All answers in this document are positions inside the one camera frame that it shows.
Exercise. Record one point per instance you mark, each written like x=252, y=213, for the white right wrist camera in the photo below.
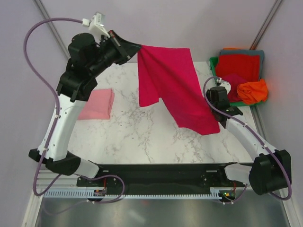
x=223, y=84

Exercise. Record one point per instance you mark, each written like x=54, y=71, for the right aluminium frame post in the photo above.
x=266, y=23

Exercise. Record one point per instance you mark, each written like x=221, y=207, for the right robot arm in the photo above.
x=271, y=169

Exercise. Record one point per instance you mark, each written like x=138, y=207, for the green plastic bin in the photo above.
x=213, y=63

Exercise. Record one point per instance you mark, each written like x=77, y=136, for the magenta t-shirt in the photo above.
x=169, y=74

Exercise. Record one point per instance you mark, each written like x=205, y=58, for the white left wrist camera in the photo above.
x=95, y=25

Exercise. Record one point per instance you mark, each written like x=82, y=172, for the left aluminium rail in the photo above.
x=45, y=177

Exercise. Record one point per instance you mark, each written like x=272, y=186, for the light pink t-shirt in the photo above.
x=99, y=105

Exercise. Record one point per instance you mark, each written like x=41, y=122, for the grey t-shirt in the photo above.
x=260, y=53

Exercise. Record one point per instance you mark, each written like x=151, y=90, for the orange crumpled t-shirt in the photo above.
x=253, y=92

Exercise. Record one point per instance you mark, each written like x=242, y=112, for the white slotted cable duct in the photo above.
x=94, y=194

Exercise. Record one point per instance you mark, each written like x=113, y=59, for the orange t-shirt under stack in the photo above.
x=230, y=48

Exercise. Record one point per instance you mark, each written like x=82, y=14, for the red t-shirt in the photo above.
x=243, y=65

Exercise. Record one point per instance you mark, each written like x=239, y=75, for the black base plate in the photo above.
x=161, y=178

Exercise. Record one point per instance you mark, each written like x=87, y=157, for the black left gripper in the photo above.
x=129, y=51

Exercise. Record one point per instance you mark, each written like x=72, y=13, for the dark pink crumpled t-shirt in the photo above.
x=234, y=81

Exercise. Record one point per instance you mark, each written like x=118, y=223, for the left aluminium frame post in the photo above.
x=45, y=15

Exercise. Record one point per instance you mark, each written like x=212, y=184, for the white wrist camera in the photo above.
x=223, y=84
x=95, y=25

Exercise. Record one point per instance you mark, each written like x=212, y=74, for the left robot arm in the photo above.
x=88, y=60

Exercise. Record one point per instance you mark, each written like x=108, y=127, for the aluminium frame post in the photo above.
x=266, y=23
x=45, y=15

